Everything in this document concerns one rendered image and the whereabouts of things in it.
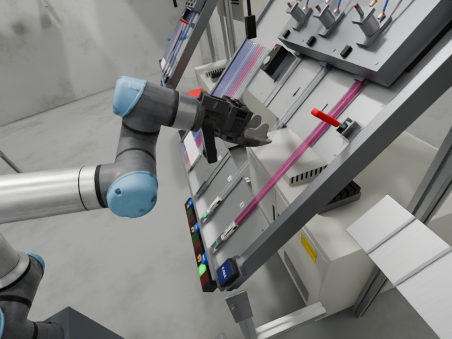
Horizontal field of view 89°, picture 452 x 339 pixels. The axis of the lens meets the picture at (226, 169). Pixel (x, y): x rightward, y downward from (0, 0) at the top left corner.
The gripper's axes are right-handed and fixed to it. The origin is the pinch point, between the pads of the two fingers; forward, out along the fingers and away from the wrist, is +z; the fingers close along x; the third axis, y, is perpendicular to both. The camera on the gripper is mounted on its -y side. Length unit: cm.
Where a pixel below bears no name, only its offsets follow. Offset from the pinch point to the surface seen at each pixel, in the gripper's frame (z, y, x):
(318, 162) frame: 37.4, -8.6, 12.8
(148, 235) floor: -4, -114, 63
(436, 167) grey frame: 26.1, 12.5, -22.2
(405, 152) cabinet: 70, 7, 7
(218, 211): -4.5, -24.0, -2.1
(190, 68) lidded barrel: 60, -54, 365
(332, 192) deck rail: 4.8, 1.7, -21.0
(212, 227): -5.4, -27.9, -4.6
